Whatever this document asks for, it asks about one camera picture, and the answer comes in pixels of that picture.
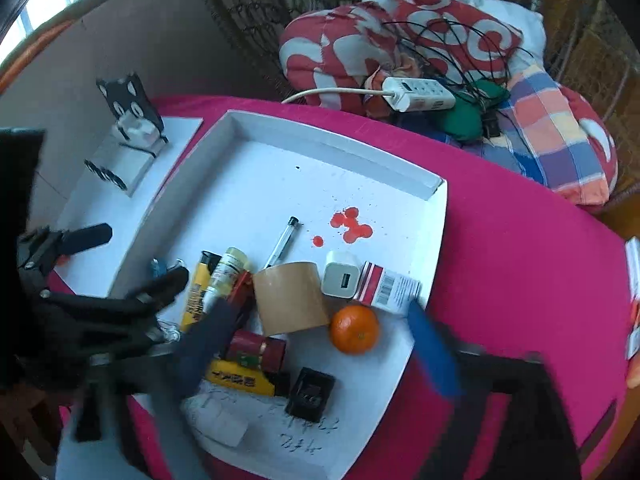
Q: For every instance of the white tray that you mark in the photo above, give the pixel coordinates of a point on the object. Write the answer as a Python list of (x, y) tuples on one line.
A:
[(280, 180)]

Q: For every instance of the red white bolster cushion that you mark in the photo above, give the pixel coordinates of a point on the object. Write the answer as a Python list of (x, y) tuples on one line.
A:
[(330, 50)]

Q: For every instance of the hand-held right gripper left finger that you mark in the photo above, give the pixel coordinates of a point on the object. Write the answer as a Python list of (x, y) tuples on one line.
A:
[(210, 350)]

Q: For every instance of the white yellow small bottle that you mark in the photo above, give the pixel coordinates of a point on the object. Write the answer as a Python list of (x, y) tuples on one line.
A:
[(227, 272)]

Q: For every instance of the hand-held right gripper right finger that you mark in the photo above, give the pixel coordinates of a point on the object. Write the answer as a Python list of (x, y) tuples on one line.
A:
[(432, 350)]

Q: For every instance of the red white barcode box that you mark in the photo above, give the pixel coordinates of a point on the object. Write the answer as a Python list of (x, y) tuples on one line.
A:
[(390, 290)]

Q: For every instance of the dark red cylinder container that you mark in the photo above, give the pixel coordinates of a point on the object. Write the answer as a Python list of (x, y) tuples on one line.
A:
[(260, 352)]

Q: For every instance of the white power strip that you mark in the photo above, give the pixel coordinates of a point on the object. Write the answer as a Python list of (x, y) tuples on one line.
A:
[(417, 95)]

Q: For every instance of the red pencil lead box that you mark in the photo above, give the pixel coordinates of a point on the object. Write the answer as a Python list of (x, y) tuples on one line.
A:
[(242, 287)]

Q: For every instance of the pink tablecloth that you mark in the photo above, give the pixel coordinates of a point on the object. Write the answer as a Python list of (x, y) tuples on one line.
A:
[(500, 260)]

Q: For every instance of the white device with black stand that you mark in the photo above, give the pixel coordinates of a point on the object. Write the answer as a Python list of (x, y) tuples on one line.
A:
[(130, 125)]

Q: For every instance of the wicker hanging chair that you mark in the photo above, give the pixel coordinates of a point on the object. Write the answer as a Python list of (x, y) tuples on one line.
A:
[(250, 10)]

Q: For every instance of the red white square cushion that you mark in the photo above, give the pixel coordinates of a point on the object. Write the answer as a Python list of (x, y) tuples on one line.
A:
[(450, 15)]

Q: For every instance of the white usb charger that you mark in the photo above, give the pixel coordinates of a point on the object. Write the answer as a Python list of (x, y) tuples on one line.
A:
[(341, 275)]

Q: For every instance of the red white round cushion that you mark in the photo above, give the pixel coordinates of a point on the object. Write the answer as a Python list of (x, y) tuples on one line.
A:
[(595, 140)]

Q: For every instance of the clear black pen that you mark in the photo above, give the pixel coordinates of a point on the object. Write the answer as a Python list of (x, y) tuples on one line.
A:
[(280, 245)]

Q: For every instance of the orange mandarin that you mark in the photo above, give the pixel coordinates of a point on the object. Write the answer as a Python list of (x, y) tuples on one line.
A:
[(354, 330)]

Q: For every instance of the black square box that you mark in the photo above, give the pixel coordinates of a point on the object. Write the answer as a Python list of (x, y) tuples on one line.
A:
[(310, 395)]

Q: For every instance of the yellow lighter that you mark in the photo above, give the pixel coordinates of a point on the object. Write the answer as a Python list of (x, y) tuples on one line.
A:
[(197, 290)]

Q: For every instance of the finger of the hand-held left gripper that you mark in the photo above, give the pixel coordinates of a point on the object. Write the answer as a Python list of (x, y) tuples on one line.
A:
[(85, 237), (150, 295)]

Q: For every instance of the checkered cushion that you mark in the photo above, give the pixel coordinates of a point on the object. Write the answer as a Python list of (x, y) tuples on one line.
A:
[(550, 130)]

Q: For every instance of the brown tape roll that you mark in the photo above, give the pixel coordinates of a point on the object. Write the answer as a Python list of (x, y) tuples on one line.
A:
[(290, 300)]

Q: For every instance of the black adapter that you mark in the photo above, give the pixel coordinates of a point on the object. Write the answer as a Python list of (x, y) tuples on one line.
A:
[(492, 127)]

